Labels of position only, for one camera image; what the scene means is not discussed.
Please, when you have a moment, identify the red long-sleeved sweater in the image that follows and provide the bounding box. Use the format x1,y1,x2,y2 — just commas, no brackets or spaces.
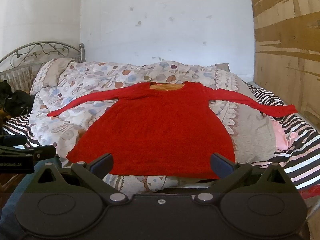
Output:
47,81,298,180

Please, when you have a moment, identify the patterned white duvet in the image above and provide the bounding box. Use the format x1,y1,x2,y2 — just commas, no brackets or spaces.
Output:
30,61,276,194

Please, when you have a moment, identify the pink cloth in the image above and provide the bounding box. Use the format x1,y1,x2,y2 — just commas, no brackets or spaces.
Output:
271,118,298,151

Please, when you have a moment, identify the striped bed sheet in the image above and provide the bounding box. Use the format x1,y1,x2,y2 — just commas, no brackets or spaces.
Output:
246,82,320,190

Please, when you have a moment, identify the grey pillow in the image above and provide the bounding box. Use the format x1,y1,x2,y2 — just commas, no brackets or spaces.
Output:
30,57,75,95

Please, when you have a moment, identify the metal bed headboard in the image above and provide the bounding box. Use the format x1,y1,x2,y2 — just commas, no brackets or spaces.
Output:
1,41,86,92

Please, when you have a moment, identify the wooden wardrobe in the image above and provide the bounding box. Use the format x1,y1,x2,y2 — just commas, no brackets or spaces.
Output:
252,0,319,128

